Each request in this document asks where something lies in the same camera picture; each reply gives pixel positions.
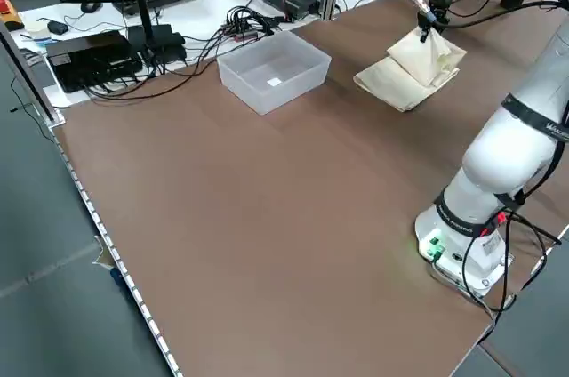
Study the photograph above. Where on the black computer mouse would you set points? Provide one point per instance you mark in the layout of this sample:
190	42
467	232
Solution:
91	7
58	28

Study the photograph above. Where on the black monitor stand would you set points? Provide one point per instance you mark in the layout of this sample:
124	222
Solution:
144	17

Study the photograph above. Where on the cream-colored tablecloth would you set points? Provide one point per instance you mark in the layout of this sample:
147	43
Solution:
400	83

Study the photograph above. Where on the small white sticker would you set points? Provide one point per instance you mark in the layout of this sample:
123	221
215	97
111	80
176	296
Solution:
274	81

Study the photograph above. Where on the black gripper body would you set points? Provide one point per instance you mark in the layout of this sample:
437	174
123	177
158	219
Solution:
438	1

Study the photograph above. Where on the yellow emergency stop button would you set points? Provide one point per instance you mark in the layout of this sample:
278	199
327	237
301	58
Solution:
11	19

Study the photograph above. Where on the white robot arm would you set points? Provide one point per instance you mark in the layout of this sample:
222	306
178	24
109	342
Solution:
502	159

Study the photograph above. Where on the aluminium frame rail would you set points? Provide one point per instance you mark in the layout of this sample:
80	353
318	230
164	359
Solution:
31	83

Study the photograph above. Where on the black equipment box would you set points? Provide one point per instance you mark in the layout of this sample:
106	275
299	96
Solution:
89	57

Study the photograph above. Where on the clear plastic box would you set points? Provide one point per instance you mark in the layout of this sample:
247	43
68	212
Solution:
240	79

